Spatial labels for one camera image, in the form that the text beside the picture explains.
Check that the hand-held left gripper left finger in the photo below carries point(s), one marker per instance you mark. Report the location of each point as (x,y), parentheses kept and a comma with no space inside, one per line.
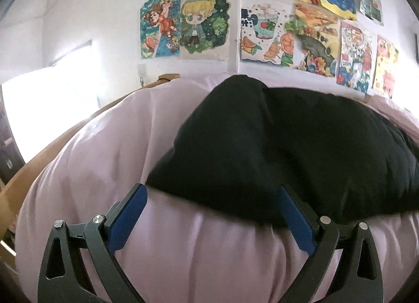
(127,217)

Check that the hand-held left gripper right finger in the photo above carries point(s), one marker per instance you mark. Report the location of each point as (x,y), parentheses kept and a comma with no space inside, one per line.
(294,217)

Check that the black padded jacket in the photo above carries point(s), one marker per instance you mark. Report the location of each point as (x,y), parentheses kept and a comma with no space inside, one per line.
(278,145)

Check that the pink bed sheet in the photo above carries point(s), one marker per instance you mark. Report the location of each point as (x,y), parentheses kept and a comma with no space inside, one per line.
(108,158)

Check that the wooden bed frame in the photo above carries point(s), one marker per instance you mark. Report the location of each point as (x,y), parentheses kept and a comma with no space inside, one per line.
(23,186)

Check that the group of colourful wall drawings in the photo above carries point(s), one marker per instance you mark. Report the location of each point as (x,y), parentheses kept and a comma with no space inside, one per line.
(262,27)

